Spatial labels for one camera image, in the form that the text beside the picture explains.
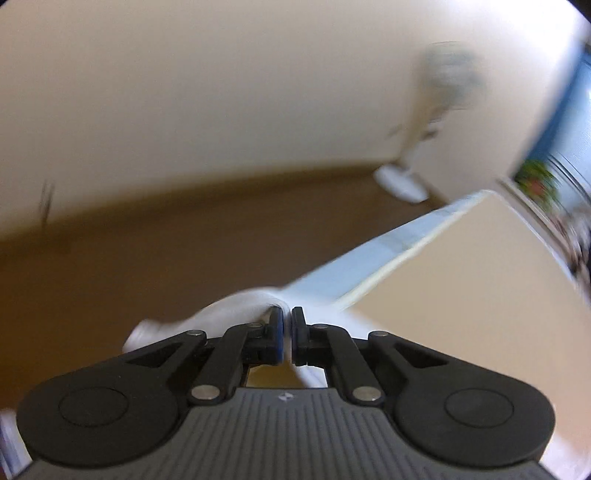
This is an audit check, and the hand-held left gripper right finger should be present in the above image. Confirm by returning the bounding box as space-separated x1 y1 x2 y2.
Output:
292 306 456 408

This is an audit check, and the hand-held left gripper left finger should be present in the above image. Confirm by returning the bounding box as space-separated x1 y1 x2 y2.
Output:
122 307 284 407

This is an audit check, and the white garment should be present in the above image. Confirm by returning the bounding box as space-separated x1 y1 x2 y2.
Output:
122 285 370 389

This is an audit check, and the white standing fan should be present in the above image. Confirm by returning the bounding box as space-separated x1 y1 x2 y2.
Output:
374 41 485 204

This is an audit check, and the green potted plant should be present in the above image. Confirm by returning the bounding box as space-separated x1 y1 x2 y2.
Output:
513 159 563 205

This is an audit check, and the blue curtain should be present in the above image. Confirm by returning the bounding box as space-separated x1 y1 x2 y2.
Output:
526 44 591 162

